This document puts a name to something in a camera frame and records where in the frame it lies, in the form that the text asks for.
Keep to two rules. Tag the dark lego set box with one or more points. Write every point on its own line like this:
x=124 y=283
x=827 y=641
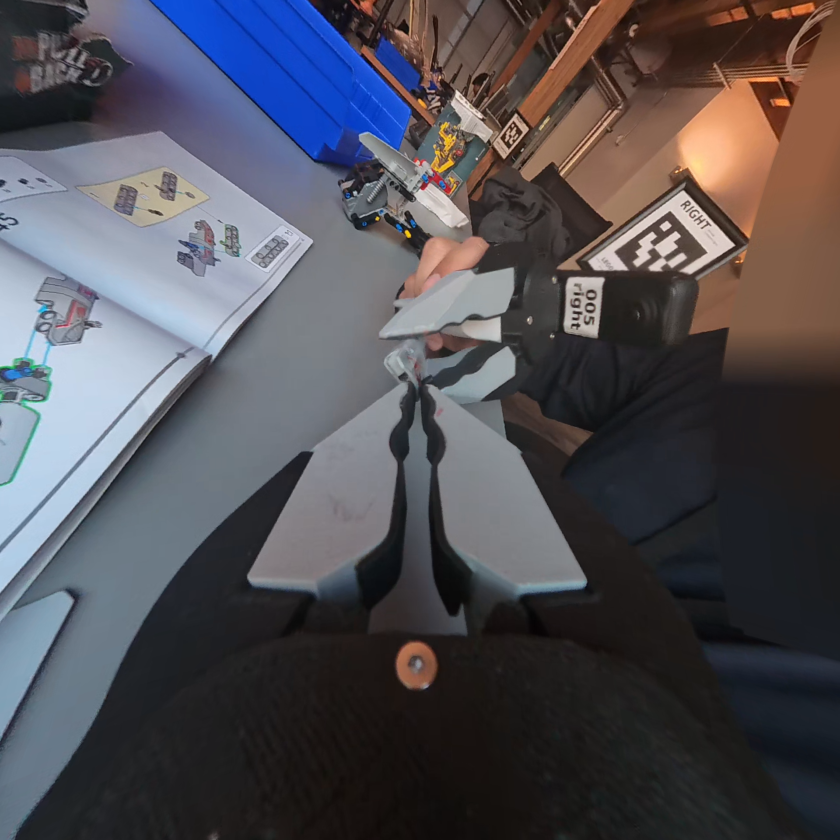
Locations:
x=52 y=65

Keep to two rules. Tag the blue plastic bin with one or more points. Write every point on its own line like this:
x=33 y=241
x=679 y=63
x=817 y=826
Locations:
x=295 y=65

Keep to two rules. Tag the person's legs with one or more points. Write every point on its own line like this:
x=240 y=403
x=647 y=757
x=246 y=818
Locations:
x=787 y=722

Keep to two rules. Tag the wooden workbench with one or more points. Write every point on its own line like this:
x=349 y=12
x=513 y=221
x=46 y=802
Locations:
x=577 y=59

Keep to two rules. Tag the framed black white marker tag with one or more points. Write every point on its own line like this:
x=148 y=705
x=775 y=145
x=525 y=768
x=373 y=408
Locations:
x=663 y=243

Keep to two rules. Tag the person's right hand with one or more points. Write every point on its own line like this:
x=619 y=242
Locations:
x=446 y=259

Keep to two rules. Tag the small black white marker tag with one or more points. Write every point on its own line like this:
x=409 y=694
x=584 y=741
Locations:
x=510 y=134

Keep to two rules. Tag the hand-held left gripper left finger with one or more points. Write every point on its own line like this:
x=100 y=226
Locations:
x=334 y=512

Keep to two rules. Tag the partly built lego model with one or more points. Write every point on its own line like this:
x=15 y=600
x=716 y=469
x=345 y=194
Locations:
x=380 y=190

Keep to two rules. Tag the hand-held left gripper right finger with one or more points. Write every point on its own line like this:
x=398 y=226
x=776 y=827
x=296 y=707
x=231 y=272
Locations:
x=505 y=518

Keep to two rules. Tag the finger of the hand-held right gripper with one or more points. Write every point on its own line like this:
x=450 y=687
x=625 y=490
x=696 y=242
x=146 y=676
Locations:
x=489 y=374
x=453 y=298

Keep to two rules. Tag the yellow print lego box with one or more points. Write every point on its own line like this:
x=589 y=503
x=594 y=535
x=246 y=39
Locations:
x=453 y=144

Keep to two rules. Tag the dark jacket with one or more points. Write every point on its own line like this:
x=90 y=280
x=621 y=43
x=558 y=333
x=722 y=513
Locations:
x=525 y=203

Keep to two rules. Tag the lego instruction booklet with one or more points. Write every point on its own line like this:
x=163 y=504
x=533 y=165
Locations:
x=131 y=315

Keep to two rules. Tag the person's right forearm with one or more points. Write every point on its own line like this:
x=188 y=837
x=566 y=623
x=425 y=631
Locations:
x=623 y=407

